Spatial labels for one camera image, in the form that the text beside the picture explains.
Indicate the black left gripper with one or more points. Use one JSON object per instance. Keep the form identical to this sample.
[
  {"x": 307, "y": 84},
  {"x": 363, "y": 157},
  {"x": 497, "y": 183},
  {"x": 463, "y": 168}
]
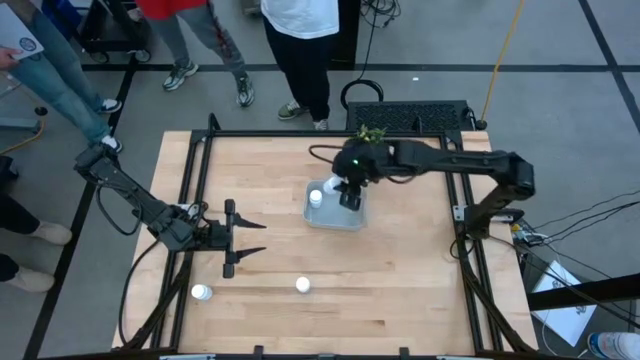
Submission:
[{"x": 229, "y": 240}]

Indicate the person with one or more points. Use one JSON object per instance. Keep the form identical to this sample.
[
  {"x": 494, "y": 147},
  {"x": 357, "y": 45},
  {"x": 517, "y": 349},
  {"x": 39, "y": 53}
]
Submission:
[
  {"x": 300, "y": 50},
  {"x": 55, "y": 75},
  {"x": 200, "y": 30},
  {"x": 20, "y": 230}
]

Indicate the black webcam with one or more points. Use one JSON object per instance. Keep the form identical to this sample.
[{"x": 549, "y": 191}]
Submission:
[{"x": 510, "y": 216}]

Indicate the black metal beam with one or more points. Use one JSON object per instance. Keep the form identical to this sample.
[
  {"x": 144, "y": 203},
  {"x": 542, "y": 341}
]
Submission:
[{"x": 585, "y": 292}]

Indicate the clear plastic bin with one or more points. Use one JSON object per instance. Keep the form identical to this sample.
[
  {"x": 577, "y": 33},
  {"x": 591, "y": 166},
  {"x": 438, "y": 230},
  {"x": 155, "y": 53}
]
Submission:
[{"x": 335, "y": 215}]

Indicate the green potted plant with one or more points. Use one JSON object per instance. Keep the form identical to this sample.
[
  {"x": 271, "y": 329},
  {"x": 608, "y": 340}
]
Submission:
[{"x": 370, "y": 134}]

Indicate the white printed paper sheet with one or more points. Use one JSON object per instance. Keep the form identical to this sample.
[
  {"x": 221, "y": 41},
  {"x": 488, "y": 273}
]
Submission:
[{"x": 565, "y": 310}]

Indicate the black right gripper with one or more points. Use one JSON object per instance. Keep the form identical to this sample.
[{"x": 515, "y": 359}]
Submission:
[{"x": 362, "y": 160}]

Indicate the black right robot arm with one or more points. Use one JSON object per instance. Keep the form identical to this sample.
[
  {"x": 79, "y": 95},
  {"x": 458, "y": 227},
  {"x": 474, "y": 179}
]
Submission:
[{"x": 460, "y": 162}]

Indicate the clear plastic water bottle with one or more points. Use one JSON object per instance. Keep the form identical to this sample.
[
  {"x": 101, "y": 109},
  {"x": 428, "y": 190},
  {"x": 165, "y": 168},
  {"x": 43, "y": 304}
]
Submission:
[{"x": 615, "y": 345}]

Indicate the black aluminium table frame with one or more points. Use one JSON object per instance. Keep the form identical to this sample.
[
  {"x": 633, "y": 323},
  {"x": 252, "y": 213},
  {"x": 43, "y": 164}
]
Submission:
[{"x": 300, "y": 133}]

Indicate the black wheeled cart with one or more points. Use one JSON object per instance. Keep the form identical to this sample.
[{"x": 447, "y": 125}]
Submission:
[{"x": 115, "y": 30}]

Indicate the black perforated computer case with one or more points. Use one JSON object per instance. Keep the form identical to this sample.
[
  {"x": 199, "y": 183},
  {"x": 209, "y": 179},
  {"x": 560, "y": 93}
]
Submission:
[{"x": 405, "y": 116}]

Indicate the white laptop with sticker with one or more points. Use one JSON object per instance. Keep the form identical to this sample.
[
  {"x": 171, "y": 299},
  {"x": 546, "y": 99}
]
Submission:
[{"x": 17, "y": 35}]

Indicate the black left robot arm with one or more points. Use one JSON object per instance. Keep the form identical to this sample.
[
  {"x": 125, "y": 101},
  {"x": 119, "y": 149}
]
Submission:
[{"x": 135, "y": 200}]

